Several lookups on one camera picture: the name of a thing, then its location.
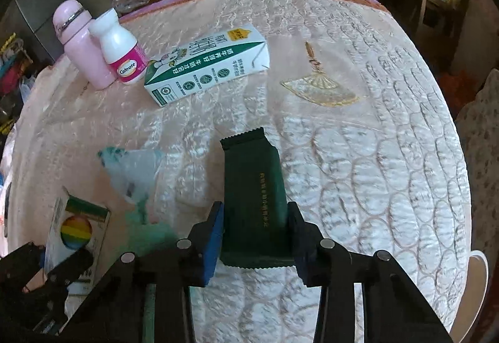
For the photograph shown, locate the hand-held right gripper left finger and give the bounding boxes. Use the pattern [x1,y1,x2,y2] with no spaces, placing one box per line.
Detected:
[58,202,226,343]

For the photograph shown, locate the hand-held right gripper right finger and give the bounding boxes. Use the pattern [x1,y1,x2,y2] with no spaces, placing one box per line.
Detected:
[286,201,455,343]

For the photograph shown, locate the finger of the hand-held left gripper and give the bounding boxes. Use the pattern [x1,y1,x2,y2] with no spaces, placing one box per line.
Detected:
[0,244,46,281]
[46,247,95,283]

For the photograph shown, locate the rainbow print box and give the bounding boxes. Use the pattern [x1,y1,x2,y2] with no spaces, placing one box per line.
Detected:
[44,187,112,285]

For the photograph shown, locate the dark green packet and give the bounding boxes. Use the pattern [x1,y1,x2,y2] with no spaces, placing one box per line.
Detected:
[219,127,297,270]

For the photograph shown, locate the clear plastic wrapper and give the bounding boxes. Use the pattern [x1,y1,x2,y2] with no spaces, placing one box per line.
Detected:
[97,146,166,211]

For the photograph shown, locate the white plastic bucket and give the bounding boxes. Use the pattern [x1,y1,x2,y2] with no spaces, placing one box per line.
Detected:
[452,249,490,332]

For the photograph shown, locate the green white milk carton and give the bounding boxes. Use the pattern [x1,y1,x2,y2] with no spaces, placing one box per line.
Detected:
[143,23,271,109]

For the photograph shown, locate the pink quilted tablecloth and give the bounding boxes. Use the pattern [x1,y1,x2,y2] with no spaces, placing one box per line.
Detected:
[0,0,474,343]

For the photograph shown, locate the pile of colourful bags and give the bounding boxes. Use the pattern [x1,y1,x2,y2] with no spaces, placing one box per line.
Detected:
[0,35,36,133]

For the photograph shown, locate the pink thermos bottle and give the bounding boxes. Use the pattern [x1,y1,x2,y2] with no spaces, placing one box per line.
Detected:
[52,0,118,90]

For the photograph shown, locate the white pill bottle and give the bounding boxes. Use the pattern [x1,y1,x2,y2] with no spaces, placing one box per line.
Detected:
[88,8,149,85]

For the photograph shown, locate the clear plastic bag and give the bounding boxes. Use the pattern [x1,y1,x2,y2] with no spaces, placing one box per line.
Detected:
[112,0,157,14]

